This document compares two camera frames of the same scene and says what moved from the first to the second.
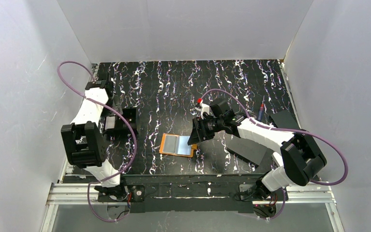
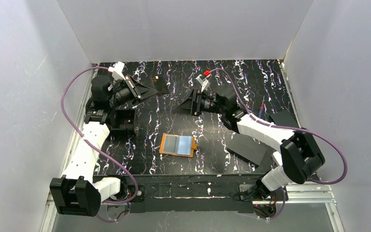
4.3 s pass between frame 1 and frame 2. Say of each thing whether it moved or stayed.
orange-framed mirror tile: stayed
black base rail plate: stayed
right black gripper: moved
